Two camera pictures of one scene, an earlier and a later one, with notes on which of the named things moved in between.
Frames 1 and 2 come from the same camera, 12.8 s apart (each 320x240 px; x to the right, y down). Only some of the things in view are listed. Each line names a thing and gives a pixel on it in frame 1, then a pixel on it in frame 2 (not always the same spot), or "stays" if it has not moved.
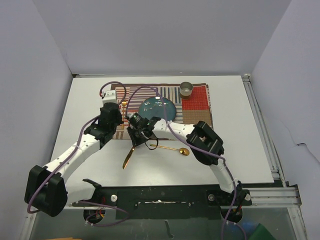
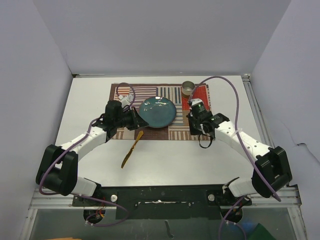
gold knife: x=128 y=157 stays
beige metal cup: x=186 y=88 stays
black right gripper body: x=137 y=137 to x=194 y=128
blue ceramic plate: x=157 y=107 stays
